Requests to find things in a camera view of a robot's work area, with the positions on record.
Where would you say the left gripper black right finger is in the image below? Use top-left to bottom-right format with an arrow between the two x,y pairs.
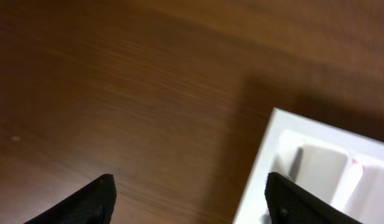
265,172 -> 360,224

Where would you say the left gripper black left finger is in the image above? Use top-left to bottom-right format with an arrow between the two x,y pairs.
26,174 -> 116,224

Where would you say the pink plastic knife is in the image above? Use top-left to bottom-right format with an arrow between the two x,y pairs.
331,159 -> 363,212

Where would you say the white plastic cutlery tray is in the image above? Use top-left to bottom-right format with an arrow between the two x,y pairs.
233,108 -> 384,224

